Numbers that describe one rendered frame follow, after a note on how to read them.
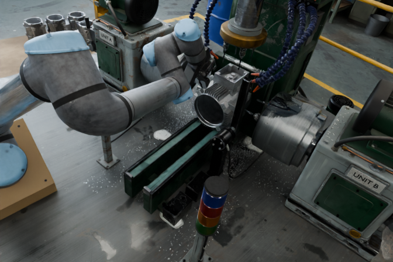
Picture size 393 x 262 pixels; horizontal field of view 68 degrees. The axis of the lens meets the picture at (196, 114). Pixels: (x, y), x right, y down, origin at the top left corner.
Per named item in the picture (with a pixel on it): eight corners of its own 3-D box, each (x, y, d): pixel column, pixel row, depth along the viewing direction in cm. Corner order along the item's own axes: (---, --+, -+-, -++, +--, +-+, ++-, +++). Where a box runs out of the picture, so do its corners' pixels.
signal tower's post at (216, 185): (195, 244, 101) (213, 166, 74) (213, 259, 98) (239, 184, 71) (179, 262, 96) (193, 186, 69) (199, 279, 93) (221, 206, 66)
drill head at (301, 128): (256, 116, 139) (271, 72, 123) (341, 163, 123) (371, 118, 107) (228, 144, 123) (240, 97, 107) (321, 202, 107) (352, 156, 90)
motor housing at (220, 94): (214, 98, 146) (220, 65, 133) (246, 116, 138) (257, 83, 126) (188, 117, 133) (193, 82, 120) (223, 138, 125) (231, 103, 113)
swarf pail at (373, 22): (358, 32, 481) (366, 16, 464) (365, 28, 500) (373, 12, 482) (377, 40, 467) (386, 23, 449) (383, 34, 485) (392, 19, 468)
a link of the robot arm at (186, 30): (168, 23, 93) (192, 11, 93) (177, 45, 103) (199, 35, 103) (175, 40, 89) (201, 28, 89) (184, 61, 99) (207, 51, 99)
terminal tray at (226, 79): (226, 76, 134) (229, 62, 129) (246, 86, 130) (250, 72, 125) (211, 86, 126) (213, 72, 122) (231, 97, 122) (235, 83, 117)
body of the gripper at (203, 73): (217, 68, 115) (212, 49, 104) (204, 84, 113) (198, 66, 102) (202, 60, 118) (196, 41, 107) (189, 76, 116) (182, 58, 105)
